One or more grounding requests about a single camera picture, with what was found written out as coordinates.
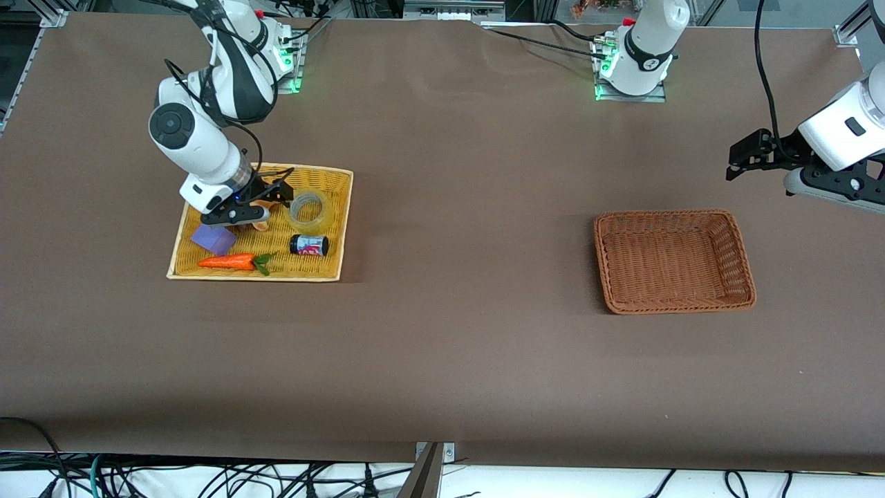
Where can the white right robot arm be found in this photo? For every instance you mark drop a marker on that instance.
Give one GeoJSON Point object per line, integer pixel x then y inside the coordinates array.
{"type": "Point", "coordinates": [200, 145]}

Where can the aluminium frame bar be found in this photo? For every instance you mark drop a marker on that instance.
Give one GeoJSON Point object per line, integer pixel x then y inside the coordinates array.
{"type": "Point", "coordinates": [449, 10]}

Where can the yellow woven basket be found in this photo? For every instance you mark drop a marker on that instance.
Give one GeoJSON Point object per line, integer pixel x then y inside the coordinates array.
{"type": "Point", "coordinates": [311, 266]}

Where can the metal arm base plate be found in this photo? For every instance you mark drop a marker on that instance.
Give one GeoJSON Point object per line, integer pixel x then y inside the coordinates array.
{"type": "Point", "coordinates": [632, 98]}
{"type": "Point", "coordinates": [297, 76]}

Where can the brown table cover sheet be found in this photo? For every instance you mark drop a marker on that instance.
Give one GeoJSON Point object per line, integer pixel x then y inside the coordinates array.
{"type": "Point", "coordinates": [449, 346]}

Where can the aluminium corner extrusion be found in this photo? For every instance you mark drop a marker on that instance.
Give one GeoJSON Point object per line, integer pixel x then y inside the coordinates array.
{"type": "Point", "coordinates": [52, 19]}
{"type": "Point", "coordinates": [847, 33]}

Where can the purple foam block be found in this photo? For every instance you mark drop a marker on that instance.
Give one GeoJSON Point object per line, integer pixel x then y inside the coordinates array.
{"type": "Point", "coordinates": [214, 241]}

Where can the clear yellowish tape roll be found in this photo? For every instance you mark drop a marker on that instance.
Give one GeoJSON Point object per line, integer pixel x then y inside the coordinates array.
{"type": "Point", "coordinates": [323, 221]}

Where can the orange toy carrot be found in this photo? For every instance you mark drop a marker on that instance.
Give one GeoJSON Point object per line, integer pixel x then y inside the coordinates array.
{"type": "Point", "coordinates": [225, 262]}

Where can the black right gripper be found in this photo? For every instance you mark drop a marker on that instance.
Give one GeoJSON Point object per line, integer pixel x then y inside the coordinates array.
{"type": "Point", "coordinates": [265, 190]}

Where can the small dark printed jar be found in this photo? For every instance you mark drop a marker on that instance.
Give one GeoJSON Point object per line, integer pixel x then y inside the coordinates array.
{"type": "Point", "coordinates": [309, 245]}

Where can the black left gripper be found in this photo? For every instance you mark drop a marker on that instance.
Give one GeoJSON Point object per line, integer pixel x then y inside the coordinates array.
{"type": "Point", "coordinates": [786, 153]}

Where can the striped toy croissant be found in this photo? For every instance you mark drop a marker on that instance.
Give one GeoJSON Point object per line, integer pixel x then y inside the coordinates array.
{"type": "Point", "coordinates": [261, 225]}

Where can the dark metal post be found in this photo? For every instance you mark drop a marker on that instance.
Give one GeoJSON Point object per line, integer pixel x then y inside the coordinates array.
{"type": "Point", "coordinates": [423, 481]}

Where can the silver edge bracket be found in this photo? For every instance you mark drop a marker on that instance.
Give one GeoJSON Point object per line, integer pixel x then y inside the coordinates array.
{"type": "Point", "coordinates": [449, 453]}

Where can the brown woven basket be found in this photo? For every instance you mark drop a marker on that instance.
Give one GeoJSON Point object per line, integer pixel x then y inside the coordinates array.
{"type": "Point", "coordinates": [671, 263]}

